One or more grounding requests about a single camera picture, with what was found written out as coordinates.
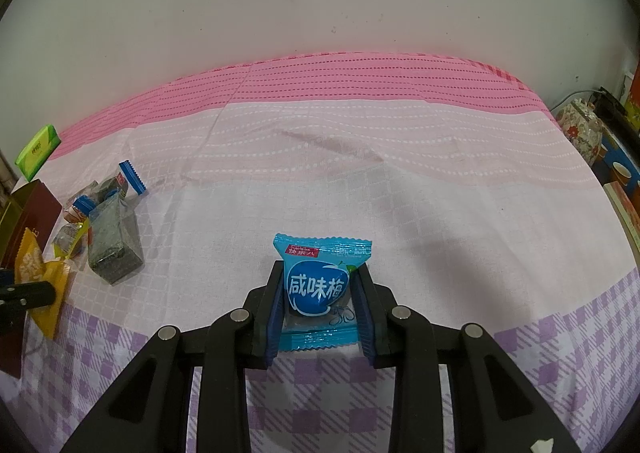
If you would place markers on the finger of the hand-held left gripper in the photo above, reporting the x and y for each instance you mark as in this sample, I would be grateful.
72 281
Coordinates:
27 295
5 276

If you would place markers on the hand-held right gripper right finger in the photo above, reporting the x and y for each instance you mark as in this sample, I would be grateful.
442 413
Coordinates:
364 328

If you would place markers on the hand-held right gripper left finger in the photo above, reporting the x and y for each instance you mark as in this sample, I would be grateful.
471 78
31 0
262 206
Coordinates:
274 328

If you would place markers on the yellow snack packet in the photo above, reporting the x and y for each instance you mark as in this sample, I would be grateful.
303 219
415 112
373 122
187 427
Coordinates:
50 323

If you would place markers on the blue candy packet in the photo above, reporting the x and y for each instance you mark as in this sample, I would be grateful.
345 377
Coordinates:
317 288

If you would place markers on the small clear nut packet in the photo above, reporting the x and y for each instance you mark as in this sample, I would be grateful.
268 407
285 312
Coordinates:
67 238

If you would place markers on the brown and gold tin box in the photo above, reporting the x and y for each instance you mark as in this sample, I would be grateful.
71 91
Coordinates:
37 213

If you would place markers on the small clear pinkish snack packet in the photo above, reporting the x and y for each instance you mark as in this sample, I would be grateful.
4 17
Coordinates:
75 215

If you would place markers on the clear grey seaweed packet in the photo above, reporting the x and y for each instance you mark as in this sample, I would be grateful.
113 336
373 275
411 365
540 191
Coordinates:
115 243

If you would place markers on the clear cookie packet blue ends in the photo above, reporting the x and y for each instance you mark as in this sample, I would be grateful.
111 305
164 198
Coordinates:
107 190

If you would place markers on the beige curtain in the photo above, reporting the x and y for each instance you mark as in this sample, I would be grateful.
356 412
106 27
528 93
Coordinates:
5 168

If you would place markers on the green tissue pack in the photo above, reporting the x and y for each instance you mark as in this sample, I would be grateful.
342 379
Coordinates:
37 150

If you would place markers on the stack of books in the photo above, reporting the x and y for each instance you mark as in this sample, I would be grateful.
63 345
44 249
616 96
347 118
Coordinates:
622 205

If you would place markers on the floral ceramic teapot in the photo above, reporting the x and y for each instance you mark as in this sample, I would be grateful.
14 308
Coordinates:
580 130

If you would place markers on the blue printed box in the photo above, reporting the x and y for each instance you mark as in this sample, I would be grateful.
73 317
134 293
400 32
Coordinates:
620 165

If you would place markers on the black device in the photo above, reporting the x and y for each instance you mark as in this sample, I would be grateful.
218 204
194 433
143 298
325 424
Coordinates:
612 105

